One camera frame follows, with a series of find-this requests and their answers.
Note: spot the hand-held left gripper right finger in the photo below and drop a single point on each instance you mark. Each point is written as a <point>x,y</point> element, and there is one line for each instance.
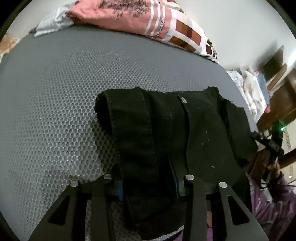
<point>180,188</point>

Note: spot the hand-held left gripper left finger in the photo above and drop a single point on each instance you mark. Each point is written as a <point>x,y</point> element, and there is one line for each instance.
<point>119,191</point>

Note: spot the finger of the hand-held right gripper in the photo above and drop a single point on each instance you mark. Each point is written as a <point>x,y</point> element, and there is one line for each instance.
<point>256,136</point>

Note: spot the black pants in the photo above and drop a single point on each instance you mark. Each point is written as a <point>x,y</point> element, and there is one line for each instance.
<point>148,129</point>

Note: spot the person's right forearm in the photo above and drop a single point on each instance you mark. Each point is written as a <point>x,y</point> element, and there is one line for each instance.
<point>277,204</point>

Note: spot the person's right hand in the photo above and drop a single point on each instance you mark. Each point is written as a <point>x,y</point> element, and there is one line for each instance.
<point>274,166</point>

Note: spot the brown wooden furniture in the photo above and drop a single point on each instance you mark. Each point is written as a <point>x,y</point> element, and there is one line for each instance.
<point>277,102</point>

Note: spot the white dotted sheet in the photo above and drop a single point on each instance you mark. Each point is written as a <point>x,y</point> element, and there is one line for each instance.
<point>252,92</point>

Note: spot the blue checked cloth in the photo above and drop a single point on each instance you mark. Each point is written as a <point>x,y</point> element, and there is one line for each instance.
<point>262,85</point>

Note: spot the grey mesh mattress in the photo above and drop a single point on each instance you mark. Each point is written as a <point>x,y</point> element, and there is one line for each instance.
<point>57,92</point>

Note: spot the pink checked pillow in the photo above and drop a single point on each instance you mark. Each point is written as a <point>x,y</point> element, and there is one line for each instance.
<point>161,25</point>

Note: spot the white crumpled cloth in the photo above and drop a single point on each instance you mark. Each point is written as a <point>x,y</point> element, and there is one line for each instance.
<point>53,22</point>

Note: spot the floral cushion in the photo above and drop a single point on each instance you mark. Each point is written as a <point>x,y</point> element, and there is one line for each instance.
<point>8,42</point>

